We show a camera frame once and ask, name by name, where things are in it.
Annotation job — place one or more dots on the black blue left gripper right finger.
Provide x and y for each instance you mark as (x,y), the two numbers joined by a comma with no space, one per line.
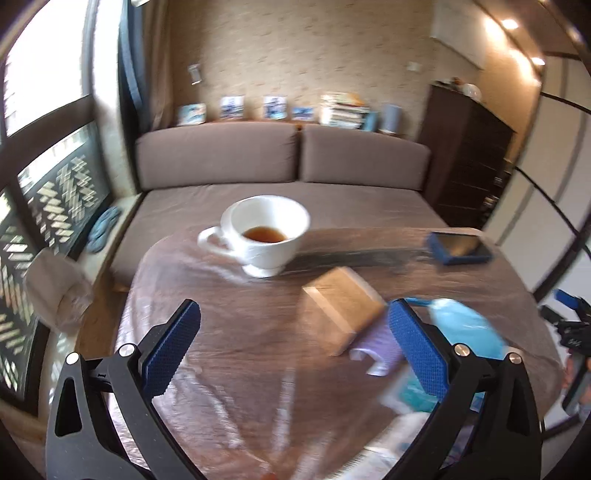
(485,424)

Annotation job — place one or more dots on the blue cased smartphone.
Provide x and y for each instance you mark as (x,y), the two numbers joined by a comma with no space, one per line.
(458,249)

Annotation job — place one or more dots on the blue slippers pair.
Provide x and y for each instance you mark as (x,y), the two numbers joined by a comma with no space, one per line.
(98,235)

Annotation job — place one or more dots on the dental floss box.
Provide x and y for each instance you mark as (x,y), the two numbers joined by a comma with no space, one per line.
(406,394)

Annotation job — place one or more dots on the grey cylindrical speaker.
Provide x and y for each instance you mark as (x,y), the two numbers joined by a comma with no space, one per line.
(391,119)

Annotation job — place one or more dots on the white embossed teacup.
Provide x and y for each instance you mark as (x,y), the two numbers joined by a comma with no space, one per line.
(261,233)

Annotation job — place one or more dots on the light blue drawstring pouch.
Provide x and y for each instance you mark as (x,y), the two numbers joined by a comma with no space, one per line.
(461,324)

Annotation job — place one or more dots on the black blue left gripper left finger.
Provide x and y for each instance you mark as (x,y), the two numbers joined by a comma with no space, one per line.
(103,424)

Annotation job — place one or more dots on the photo frame far left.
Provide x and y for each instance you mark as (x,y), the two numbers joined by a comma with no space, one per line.
(191,114)

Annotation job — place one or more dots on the photo frame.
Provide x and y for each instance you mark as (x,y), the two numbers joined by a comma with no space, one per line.
(191,114)
(303,114)
(232,107)
(274,107)

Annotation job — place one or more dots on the brown sofa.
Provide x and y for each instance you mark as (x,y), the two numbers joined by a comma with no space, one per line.
(345,178)

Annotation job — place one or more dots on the dark wooden cabinet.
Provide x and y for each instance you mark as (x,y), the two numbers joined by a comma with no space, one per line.
(468,145)

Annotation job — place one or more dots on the gold cardboard box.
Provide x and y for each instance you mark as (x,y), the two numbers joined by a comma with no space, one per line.
(337,307)

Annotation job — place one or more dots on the purple hair roller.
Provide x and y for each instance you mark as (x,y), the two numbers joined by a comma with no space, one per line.
(379,344)

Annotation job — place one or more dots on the stack of books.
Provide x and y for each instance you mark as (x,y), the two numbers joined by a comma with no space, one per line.
(343,110)

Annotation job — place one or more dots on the white chair backrest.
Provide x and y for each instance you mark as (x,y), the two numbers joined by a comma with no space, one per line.
(58,290)

